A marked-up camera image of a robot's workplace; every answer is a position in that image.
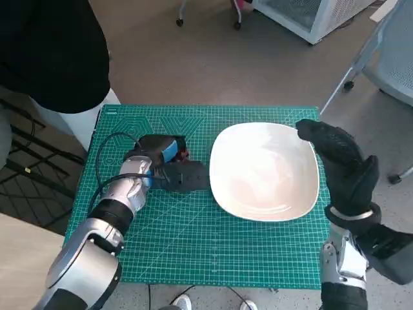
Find right black gloved robot hand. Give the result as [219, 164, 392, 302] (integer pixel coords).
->
[296, 118, 380, 220]

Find left bare black robot hand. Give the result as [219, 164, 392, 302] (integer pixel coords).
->
[134, 133, 191, 166]

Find white square plate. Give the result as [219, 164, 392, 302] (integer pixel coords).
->
[208, 121, 321, 222]

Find green cutting mat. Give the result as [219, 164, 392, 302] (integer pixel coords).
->
[63, 103, 330, 288]

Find pale blue mesh chair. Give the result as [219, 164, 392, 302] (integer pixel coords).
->
[320, 0, 413, 185]

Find person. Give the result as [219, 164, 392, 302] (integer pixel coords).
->
[0, 0, 121, 169]

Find white mesh cabinet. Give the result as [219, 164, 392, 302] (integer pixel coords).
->
[253, 0, 378, 47]

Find office chair wheeled base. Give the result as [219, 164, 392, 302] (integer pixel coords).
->
[176, 0, 256, 31]

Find cardboard piece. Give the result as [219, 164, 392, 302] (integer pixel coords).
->
[370, 0, 399, 23]

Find pink object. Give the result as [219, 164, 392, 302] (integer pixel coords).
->
[230, 0, 254, 12]

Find light wooden side table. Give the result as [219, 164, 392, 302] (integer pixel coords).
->
[0, 212, 70, 310]

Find left black wrist camera box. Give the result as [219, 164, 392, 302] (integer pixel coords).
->
[150, 160, 210, 194]

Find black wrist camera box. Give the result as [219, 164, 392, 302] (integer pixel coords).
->
[150, 160, 210, 194]
[354, 222, 413, 286]

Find right black wrist camera box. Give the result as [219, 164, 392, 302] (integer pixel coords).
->
[354, 222, 413, 286]

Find black metal folding frame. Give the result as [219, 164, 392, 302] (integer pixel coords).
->
[0, 96, 86, 236]

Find black floor cable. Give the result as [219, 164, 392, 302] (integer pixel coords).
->
[225, 286, 248, 305]
[167, 284, 197, 306]

